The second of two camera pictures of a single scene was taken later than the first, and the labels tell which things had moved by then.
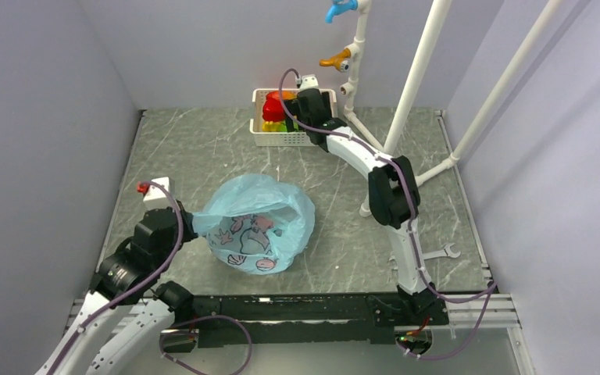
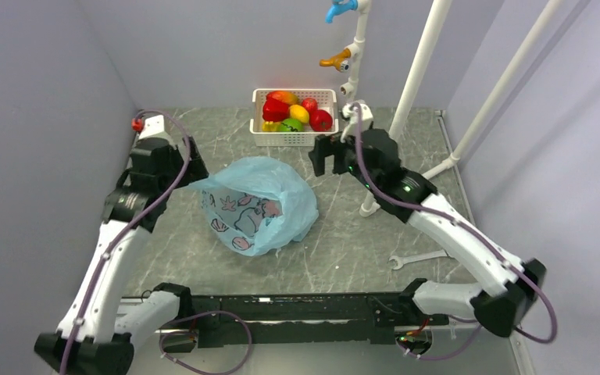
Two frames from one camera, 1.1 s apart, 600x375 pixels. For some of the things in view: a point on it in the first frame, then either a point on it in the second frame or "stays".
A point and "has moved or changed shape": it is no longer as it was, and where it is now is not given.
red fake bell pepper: (273, 110) stays
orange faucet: (339, 60) stays
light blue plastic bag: (255, 224) has moved or changed shape
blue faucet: (339, 6) stays
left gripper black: (187, 219) -> (194, 169)
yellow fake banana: (271, 126) stays
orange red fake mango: (286, 94) stays
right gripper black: (292, 109) -> (323, 147)
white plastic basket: (281, 138) stays
